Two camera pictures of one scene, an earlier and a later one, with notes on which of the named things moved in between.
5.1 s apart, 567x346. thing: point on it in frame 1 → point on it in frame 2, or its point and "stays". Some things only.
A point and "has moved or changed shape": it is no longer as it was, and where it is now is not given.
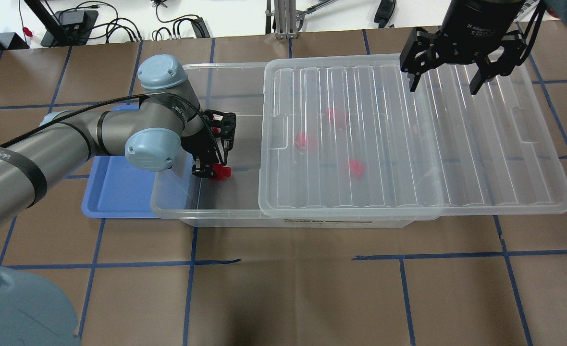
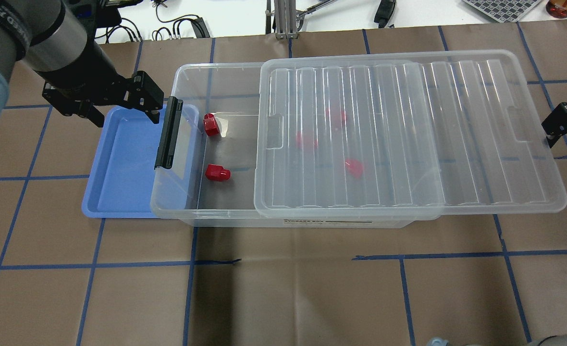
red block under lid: (357, 167) stays
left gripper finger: (513, 54) → (566, 118)
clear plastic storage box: (232, 200) stays
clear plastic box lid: (345, 135) stays
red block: (221, 172) has moved or changed shape
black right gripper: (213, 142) → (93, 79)
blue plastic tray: (115, 188) stays
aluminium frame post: (286, 19) stays
